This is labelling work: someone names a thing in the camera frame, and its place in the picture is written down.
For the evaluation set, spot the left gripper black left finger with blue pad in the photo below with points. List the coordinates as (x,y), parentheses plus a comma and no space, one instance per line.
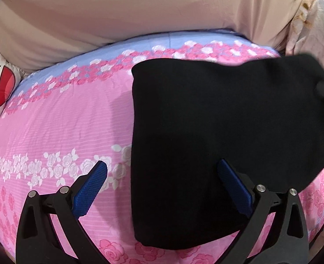
(37,240)

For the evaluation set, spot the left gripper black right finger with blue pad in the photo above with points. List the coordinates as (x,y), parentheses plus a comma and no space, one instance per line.
(275,230)

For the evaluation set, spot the black pants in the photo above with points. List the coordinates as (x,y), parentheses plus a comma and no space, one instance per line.
(197,122)

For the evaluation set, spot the pink rose bed sheet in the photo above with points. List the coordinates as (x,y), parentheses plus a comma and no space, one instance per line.
(61,120)

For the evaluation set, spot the floral satin pillow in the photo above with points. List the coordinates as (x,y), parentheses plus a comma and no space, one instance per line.
(306,30)

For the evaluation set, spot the beige quilt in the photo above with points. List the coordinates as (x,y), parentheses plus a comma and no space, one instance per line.
(35,34)

